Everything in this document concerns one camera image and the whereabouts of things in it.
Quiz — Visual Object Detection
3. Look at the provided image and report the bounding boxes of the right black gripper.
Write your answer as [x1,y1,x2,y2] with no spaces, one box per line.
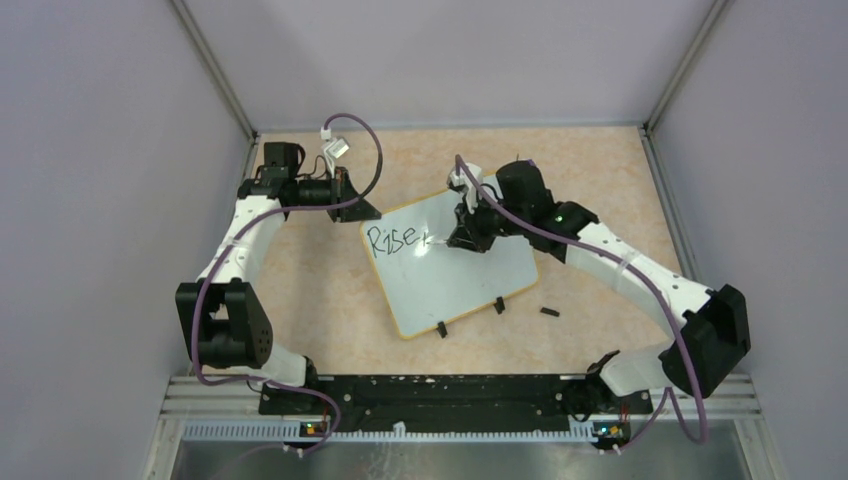
[449,188,529,254]

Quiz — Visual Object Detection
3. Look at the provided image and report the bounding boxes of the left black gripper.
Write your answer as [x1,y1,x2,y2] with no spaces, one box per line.
[291,166,381,222]

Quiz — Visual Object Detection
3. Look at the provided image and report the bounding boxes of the yellow-framed whiteboard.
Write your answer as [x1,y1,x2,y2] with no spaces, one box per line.
[360,189,539,340]

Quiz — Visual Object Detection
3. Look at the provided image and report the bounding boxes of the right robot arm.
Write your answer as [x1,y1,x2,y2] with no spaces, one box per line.
[446,158,751,412]

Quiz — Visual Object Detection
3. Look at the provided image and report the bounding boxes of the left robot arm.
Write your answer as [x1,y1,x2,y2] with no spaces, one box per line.
[175,136,381,414]

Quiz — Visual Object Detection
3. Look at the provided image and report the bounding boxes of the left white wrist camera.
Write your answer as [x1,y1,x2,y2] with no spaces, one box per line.
[320,128,350,161]

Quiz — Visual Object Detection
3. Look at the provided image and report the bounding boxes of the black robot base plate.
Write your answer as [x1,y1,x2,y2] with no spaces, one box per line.
[258,374,653,433]

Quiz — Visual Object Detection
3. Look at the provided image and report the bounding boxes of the white cable duct rail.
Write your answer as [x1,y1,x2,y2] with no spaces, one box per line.
[182,420,598,443]

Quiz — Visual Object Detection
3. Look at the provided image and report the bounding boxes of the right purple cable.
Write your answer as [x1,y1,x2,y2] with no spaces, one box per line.
[453,154,710,455]

